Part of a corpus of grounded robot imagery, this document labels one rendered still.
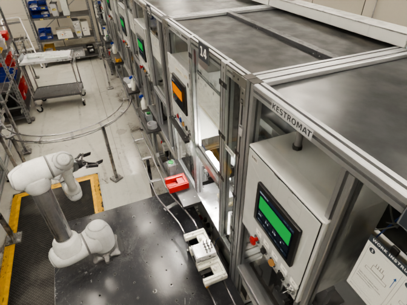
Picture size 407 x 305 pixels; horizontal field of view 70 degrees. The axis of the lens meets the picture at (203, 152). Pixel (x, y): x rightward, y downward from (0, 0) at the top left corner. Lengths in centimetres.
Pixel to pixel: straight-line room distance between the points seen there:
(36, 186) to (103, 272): 76
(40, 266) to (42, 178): 163
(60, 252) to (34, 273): 122
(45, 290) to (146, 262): 120
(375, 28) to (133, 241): 195
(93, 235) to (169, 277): 56
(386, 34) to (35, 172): 183
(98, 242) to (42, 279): 118
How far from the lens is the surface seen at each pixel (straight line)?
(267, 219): 114
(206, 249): 183
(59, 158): 170
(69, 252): 204
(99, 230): 203
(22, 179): 173
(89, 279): 217
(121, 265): 216
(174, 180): 224
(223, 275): 181
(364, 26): 173
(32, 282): 319
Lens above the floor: 245
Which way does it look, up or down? 37 degrees down
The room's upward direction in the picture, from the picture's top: 1 degrees counter-clockwise
